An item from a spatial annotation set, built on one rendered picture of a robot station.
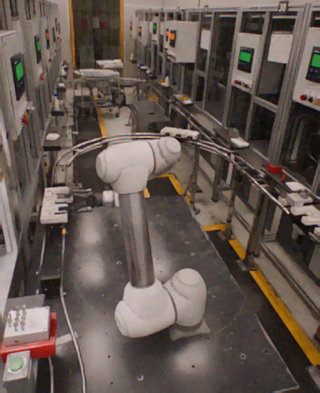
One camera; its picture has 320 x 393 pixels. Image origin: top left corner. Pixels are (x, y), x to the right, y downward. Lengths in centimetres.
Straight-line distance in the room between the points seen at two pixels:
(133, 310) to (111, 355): 25
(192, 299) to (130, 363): 35
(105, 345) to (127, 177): 73
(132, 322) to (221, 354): 42
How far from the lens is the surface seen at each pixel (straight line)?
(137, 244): 123
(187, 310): 141
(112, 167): 113
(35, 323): 119
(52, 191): 215
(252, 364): 154
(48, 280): 163
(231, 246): 317
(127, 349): 150
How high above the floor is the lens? 190
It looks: 27 degrees down
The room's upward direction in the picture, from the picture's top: 3 degrees clockwise
